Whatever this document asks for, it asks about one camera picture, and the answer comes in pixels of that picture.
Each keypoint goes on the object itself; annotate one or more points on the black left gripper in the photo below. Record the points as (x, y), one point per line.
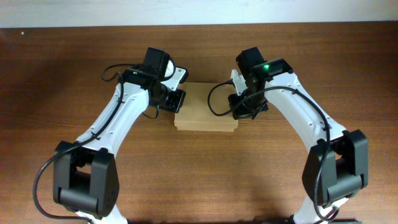
(175, 100)

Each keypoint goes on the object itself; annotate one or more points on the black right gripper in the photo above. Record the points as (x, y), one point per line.
(237, 106)

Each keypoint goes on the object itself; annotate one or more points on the brown cardboard box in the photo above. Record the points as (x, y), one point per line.
(195, 114)

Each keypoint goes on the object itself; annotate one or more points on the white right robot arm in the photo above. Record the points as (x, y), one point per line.
(336, 168)

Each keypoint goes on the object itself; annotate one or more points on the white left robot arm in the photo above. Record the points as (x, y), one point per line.
(85, 177)

